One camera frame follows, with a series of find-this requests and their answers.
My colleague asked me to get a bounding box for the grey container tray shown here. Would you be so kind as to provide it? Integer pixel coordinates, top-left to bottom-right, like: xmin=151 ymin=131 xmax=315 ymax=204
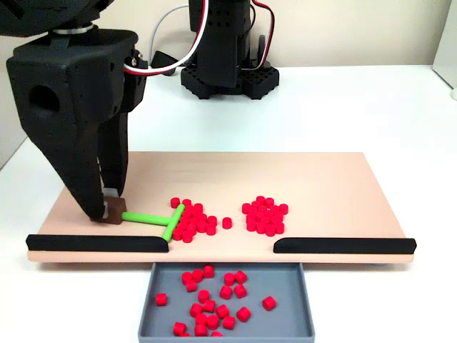
xmin=137 ymin=262 xmax=316 ymax=339

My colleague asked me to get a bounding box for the beige flat board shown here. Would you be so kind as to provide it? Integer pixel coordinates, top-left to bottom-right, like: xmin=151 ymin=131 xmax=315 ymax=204
xmin=27 ymin=151 xmax=415 ymax=265

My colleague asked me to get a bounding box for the red white black servo cable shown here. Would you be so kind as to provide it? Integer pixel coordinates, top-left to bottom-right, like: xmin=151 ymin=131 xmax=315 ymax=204
xmin=123 ymin=0 xmax=210 ymax=78
xmin=251 ymin=0 xmax=276 ymax=71

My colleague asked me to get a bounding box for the black wedge-shaped object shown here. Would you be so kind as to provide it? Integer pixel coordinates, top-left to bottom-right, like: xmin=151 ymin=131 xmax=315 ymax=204
xmin=151 ymin=51 xmax=178 ymax=76

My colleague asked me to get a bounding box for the green T-shaped pusher tool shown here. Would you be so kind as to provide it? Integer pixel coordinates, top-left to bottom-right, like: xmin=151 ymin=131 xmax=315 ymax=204
xmin=101 ymin=197 xmax=186 ymax=242

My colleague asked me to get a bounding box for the thin grey cable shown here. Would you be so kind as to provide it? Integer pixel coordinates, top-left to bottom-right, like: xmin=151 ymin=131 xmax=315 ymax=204
xmin=149 ymin=3 xmax=190 ymax=69

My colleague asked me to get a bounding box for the black edge rail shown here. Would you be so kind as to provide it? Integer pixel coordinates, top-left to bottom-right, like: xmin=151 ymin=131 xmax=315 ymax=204
xmin=273 ymin=237 xmax=418 ymax=255
xmin=25 ymin=234 xmax=169 ymax=253

